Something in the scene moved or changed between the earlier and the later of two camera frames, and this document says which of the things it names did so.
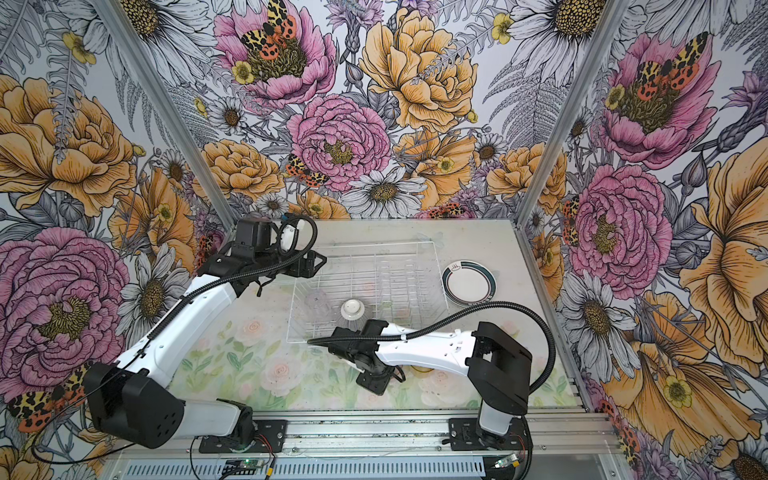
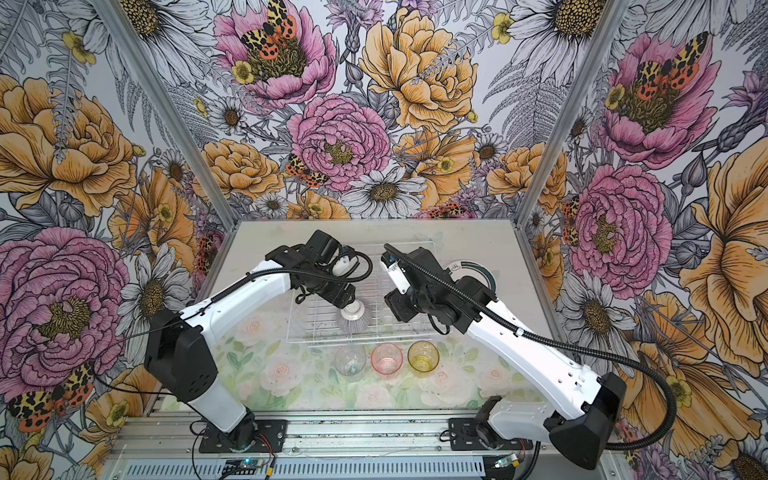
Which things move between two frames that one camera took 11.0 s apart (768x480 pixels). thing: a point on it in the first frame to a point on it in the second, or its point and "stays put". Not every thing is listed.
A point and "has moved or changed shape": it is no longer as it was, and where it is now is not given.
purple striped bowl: (352, 314) stays put
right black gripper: (372, 377) to (399, 303)
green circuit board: (240, 467) stays put
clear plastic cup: (317, 305) has moved or changed shape
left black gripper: (306, 264) to (342, 294)
